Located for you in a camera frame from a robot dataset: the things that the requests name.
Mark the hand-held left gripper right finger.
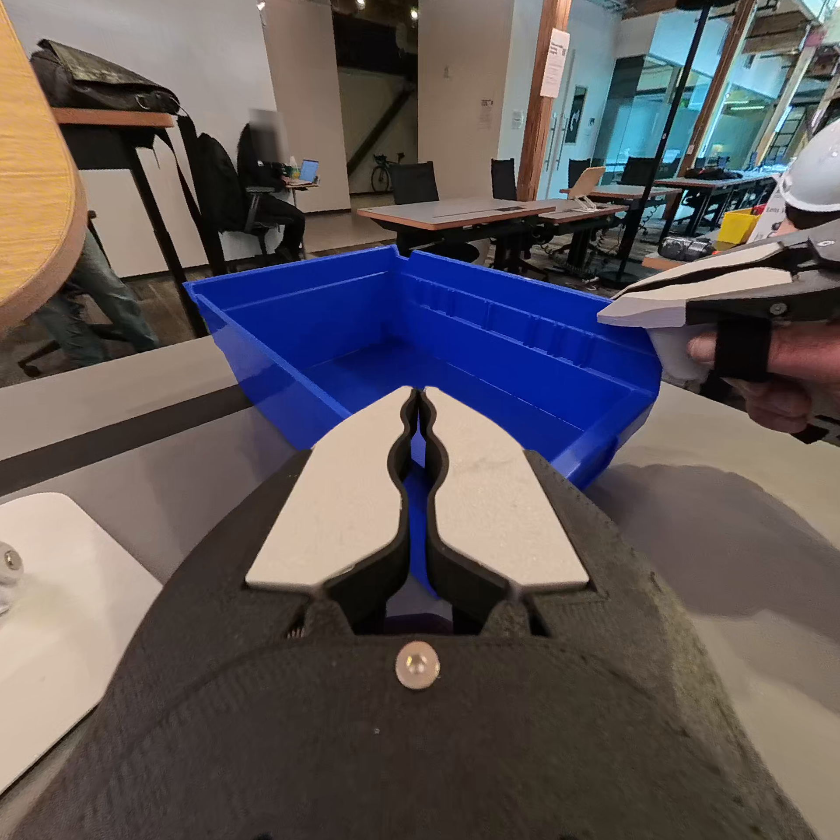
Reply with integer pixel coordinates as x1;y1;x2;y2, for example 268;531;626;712
420;386;592;636

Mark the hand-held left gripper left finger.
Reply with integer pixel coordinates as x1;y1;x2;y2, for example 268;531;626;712
244;386;420;636

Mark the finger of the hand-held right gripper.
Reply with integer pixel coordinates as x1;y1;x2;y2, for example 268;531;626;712
612;235;816;301
597;268;795;383

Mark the blue plastic bin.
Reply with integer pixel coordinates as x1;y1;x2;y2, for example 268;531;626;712
182;244;664;595

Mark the wood-edged office desk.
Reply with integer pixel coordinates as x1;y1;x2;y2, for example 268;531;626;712
537;200;632;270
356;197;559;271

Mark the grey desk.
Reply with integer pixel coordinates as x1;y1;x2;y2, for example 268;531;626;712
0;335;840;840

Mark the person's right hand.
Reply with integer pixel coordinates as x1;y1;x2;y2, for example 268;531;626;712
688;322;840;435

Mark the yellow bin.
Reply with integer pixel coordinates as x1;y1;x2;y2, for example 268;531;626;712
721;209;765;245

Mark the white hard hat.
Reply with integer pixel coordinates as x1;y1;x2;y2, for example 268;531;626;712
776;118;840;214

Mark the wooden laptop stand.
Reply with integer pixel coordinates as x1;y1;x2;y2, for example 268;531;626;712
568;165;609;200

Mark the paper notice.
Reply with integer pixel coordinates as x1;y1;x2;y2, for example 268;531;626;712
540;28;572;101

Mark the white document stand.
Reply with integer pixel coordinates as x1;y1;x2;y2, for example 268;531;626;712
0;0;165;798

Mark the bicycle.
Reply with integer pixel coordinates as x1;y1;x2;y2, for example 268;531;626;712
369;152;406;195

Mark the black jacket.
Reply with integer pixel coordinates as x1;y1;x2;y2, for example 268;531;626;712
189;131;249;234

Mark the dark messenger bag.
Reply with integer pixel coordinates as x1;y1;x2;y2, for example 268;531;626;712
29;38;181;119

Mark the wooden post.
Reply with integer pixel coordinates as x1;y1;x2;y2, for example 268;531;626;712
517;0;573;201

